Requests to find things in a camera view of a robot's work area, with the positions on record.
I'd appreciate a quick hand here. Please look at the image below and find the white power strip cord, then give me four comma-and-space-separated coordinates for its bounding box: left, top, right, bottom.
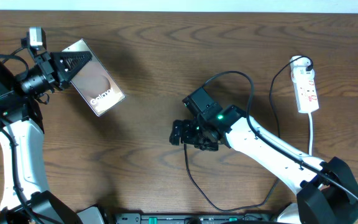
308, 112, 315, 156

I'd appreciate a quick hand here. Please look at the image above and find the white power strip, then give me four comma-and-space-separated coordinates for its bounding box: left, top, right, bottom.
290, 55, 319, 114

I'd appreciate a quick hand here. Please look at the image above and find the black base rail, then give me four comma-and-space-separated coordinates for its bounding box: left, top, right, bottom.
113, 213, 275, 224

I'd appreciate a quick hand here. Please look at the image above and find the bronze Galaxy smartphone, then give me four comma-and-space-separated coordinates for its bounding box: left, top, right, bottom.
63, 39, 126, 116

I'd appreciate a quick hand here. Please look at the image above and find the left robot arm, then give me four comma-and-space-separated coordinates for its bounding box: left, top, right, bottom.
0, 50, 111, 223

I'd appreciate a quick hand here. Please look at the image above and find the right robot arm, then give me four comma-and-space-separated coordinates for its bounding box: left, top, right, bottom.
169, 88, 358, 223

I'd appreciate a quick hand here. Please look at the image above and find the black charger cable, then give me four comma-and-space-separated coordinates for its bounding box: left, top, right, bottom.
183, 55, 314, 213

